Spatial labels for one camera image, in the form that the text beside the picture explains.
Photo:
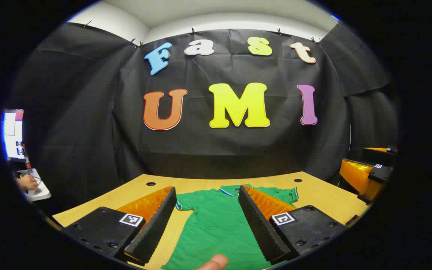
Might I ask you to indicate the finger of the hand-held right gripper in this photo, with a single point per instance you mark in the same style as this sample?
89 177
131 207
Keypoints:
354 176
379 153

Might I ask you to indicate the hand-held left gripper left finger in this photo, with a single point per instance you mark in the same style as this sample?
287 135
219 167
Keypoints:
156 225

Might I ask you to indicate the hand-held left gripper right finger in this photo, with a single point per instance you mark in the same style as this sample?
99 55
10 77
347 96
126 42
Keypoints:
261 225

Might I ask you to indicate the green T-shirt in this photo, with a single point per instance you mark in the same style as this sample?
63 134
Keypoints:
216 225

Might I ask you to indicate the black backdrop cloth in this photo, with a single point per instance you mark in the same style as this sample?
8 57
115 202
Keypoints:
88 131

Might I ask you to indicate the white keyboard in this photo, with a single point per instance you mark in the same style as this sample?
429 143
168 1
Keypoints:
39 191

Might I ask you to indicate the red bottle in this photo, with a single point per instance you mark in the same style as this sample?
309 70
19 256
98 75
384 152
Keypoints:
27 159

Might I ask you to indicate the computer monitor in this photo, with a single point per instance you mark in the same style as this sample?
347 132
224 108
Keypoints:
13 133

